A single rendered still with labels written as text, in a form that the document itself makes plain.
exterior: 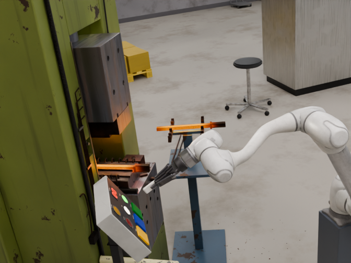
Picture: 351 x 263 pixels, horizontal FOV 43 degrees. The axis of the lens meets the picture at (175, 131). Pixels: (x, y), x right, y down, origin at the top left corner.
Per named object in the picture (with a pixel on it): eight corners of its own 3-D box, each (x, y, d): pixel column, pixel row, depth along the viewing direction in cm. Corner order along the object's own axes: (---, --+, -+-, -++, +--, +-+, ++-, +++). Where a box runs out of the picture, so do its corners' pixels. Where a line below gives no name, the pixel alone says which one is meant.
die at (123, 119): (131, 119, 258) (128, 104, 254) (119, 134, 240) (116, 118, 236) (65, 120, 268) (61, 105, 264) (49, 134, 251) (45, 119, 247)
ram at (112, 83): (136, 96, 265) (125, 28, 249) (113, 122, 232) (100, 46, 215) (71, 97, 276) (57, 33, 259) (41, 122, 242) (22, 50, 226)
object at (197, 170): (211, 148, 329) (211, 146, 328) (212, 177, 293) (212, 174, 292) (171, 151, 332) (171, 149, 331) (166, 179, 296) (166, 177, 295)
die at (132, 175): (139, 173, 272) (138, 160, 269) (129, 191, 255) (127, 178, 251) (76, 171, 283) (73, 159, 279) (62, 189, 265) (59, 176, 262)
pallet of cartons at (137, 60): (89, 69, 841) (81, 31, 811) (140, 60, 859) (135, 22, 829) (94, 90, 726) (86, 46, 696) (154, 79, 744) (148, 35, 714)
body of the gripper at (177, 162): (190, 170, 212) (175, 182, 212) (186, 162, 219) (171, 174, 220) (181, 160, 208) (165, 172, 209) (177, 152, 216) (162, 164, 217)
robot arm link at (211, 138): (184, 141, 214) (194, 157, 204) (209, 121, 213) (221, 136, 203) (195, 154, 221) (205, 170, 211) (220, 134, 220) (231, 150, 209)
